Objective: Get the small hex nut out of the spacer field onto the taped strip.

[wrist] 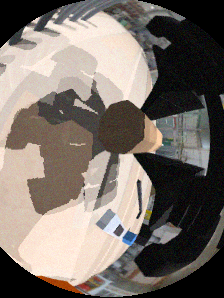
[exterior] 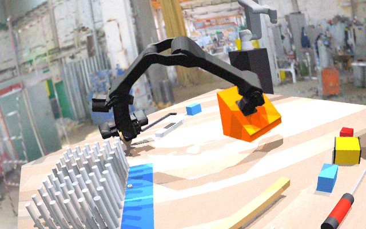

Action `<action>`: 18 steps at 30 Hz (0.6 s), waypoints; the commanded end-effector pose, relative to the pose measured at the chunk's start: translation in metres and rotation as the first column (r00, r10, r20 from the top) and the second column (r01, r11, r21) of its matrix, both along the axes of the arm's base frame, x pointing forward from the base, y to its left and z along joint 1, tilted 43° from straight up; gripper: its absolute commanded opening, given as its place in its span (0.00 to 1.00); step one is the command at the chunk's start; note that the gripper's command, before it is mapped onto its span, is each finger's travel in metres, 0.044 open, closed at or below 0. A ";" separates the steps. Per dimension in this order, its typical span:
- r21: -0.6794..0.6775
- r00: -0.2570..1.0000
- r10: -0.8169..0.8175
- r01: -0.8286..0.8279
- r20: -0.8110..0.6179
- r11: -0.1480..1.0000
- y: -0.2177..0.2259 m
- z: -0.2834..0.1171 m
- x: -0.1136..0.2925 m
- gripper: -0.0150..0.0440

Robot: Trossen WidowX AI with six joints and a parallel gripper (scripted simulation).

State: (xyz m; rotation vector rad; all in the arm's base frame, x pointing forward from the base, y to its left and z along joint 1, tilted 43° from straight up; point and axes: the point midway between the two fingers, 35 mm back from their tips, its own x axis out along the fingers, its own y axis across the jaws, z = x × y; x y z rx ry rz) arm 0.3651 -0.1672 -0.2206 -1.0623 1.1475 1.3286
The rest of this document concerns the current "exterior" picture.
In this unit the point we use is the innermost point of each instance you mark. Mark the yellow box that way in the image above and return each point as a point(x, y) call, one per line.
point(347, 150)

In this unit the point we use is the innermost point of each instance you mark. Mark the blue block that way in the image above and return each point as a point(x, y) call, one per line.
point(327, 178)
point(193, 109)

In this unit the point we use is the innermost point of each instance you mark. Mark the blue flat strip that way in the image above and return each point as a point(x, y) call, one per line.
point(138, 204)

